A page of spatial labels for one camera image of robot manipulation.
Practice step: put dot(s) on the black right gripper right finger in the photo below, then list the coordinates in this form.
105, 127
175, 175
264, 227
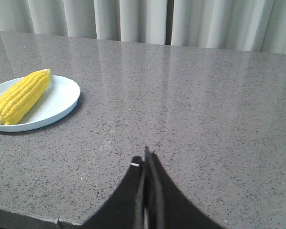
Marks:
167, 207

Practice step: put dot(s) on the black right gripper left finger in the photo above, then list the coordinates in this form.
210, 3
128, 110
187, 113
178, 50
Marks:
125, 207

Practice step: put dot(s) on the light blue round plate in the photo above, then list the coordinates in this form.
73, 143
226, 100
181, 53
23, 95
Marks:
59, 99

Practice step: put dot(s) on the yellow plastic corn cob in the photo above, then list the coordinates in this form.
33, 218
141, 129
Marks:
17, 100

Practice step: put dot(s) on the white pleated curtain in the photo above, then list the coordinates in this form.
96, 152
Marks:
247, 25

